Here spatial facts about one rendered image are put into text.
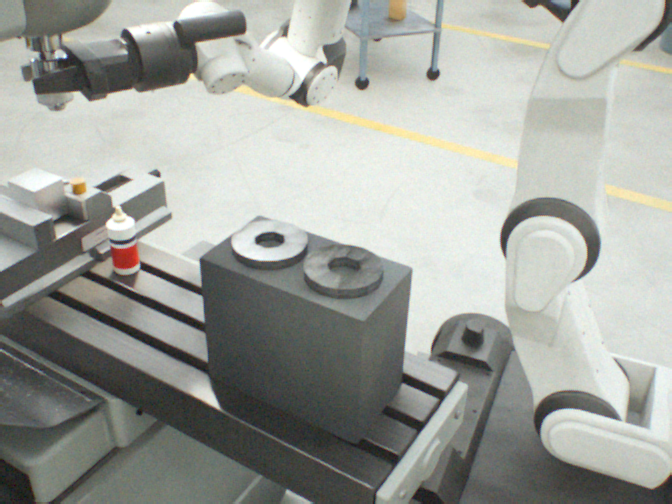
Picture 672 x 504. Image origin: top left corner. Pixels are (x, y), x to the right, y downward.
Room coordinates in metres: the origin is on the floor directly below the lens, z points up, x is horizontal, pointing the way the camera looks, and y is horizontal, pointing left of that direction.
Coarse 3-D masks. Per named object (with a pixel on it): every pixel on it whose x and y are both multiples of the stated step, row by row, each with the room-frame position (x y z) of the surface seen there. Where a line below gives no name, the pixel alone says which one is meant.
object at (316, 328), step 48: (240, 240) 0.75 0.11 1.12; (288, 240) 0.75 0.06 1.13; (240, 288) 0.70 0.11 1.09; (288, 288) 0.68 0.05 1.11; (336, 288) 0.66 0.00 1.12; (384, 288) 0.68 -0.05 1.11; (240, 336) 0.70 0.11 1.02; (288, 336) 0.67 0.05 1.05; (336, 336) 0.64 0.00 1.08; (384, 336) 0.67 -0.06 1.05; (240, 384) 0.71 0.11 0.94; (288, 384) 0.67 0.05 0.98; (336, 384) 0.64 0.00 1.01; (384, 384) 0.68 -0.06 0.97; (336, 432) 0.64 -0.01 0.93
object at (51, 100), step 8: (64, 64) 0.95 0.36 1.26; (32, 72) 0.94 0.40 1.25; (40, 72) 0.93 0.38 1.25; (48, 72) 0.93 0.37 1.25; (40, 96) 0.93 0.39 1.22; (48, 96) 0.93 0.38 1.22; (56, 96) 0.93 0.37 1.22; (64, 96) 0.94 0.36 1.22; (72, 96) 0.95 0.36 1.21; (48, 104) 0.93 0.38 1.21; (56, 104) 0.93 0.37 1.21
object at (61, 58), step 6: (30, 54) 0.95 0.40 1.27; (36, 54) 0.95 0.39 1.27; (60, 54) 0.96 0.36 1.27; (66, 54) 0.96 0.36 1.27; (30, 60) 0.94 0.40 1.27; (36, 60) 0.93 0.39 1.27; (42, 60) 0.93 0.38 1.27; (48, 60) 0.93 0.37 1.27; (54, 60) 0.94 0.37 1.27; (60, 60) 0.94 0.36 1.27; (66, 60) 0.95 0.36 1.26; (36, 66) 0.93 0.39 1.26; (42, 66) 0.93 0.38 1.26; (48, 66) 0.93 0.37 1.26; (54, 66) 0.94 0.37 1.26
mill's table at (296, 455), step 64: (0, 192) 1.20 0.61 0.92; (0, 320) 0.89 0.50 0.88; (64, 320) 0.84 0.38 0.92; (128, 320) 0.85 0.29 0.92; (192, 320) 0.86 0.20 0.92; (128, 384) 0.76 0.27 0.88; (192, 384) 0.72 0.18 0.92; (448, 384) 0.74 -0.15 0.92; (256, 448) 0.65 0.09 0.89; (320, 448) 0.62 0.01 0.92; (384, 448) 0.62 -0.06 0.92
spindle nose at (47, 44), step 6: (54, 36) 0.94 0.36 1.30; (60, 36) 0.95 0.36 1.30; (30, 42) 0.93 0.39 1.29; (36, 42) 0.93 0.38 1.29; (42, 42) 0.93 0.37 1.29; (48, 42) 0.93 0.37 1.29; (54, 42) 0.94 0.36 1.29; (60, 42) 0.95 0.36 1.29; (30, 48) 0.93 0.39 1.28; (36, 48) 0.93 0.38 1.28; (42, 48) 0.93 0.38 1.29; (48, 48) 0.93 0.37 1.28; (54, 48) 0.94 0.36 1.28; (60, 48) 0.95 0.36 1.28
